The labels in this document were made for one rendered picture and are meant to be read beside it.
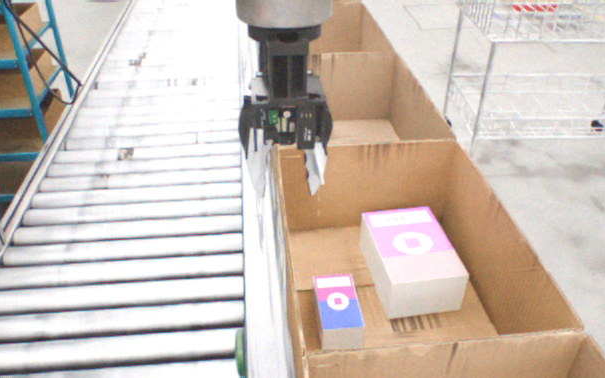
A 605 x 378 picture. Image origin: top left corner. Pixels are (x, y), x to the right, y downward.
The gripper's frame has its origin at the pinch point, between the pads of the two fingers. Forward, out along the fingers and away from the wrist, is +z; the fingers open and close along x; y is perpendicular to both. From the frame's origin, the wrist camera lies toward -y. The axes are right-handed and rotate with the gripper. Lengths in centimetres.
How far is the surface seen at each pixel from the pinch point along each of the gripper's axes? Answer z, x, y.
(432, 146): 7.2, 24.5, -19.0
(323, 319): 18.2, 4.2, 5.4
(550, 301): 8.8, 28.6, 13.6
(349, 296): 18.2, 8.3, 1.6
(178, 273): 37.5, -19.9, -26.1
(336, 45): 18, 21, -97
